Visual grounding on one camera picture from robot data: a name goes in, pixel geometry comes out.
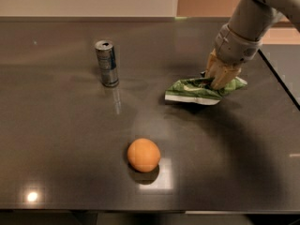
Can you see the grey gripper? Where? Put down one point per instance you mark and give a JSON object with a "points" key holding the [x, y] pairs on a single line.
{"points": [[234, 48]]}

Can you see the orange fruit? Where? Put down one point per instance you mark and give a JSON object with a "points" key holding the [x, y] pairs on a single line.
{"points": [[143, 155]]}

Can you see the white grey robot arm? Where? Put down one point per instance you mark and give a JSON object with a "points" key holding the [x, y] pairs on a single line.
{"points": [[253, 18]]}

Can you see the silver blue drink can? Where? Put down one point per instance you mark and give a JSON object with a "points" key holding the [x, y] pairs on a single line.
{"points": [[106, 62]]}

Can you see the green jalapeno chip bag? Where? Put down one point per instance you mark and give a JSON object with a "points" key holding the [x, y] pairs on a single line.
{"points": [[199, 91]]}

